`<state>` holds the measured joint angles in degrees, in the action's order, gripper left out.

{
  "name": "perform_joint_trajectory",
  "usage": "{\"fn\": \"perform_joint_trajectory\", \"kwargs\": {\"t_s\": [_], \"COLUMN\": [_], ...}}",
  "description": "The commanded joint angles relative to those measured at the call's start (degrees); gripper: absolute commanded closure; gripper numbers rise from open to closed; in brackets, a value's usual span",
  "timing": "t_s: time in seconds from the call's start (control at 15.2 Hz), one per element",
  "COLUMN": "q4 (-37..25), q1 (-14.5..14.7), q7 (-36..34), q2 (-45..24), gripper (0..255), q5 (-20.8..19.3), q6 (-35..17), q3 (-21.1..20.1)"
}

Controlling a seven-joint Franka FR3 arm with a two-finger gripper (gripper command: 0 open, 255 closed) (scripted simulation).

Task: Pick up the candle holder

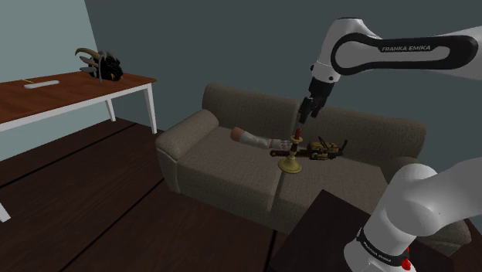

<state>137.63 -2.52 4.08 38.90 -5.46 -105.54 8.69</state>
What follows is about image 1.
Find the severed forearm figure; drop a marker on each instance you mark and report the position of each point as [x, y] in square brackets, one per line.
[252, 138]

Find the brown fabric sofa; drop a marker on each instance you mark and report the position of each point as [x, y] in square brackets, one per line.
[226, 165]

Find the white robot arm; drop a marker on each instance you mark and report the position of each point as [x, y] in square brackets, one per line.
[414, 203]

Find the black horned creature figure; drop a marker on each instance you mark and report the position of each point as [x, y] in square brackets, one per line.
[105, 66]

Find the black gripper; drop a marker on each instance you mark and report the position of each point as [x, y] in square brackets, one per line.
[320, 92]

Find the brown table with white legs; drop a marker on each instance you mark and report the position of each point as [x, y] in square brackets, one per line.
[67, 92]

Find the brass candlestick with red candle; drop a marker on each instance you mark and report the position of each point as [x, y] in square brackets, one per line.
[290, 160]

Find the white flat remote control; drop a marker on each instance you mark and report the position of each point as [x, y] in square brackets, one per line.
[41, 84]

